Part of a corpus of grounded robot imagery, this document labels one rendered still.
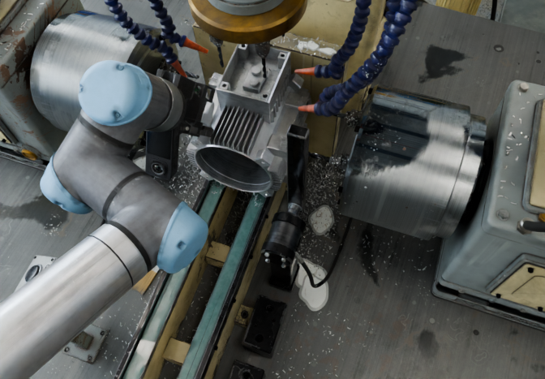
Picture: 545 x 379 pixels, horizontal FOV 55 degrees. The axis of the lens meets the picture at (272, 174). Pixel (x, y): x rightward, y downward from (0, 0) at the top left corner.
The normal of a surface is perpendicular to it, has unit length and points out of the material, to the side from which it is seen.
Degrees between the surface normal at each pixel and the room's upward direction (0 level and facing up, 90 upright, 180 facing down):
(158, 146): 61
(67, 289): 23
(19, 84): 90
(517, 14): 0
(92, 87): 30
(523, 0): 0
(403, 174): 39
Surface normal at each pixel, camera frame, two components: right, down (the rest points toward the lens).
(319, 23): -0.33, 0.83
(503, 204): -0.03, -0.48
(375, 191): -0.31, 0.51
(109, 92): -0.19, 0.00
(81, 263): 0.11, -0.66
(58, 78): -0.25, 0.22
